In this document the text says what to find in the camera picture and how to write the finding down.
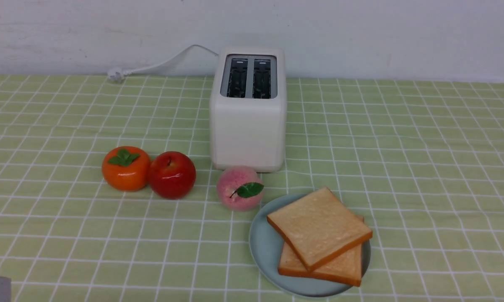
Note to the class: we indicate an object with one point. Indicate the toast slice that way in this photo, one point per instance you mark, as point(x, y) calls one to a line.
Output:
point(319, 227)
point(345, 268)

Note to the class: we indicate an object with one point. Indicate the white two-slot toaster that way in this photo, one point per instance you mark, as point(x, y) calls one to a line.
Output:
point(248, 109)

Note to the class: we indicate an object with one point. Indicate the pink peach with leaf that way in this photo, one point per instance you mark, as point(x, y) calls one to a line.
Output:
point(239, 188)

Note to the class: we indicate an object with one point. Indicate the red apple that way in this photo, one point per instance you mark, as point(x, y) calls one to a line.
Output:
point(172, 175)

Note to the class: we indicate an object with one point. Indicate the light blue plate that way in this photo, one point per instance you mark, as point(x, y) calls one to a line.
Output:
point(266, 246)

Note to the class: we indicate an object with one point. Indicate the orange persimmon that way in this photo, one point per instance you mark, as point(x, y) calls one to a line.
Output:
point(125, 168)

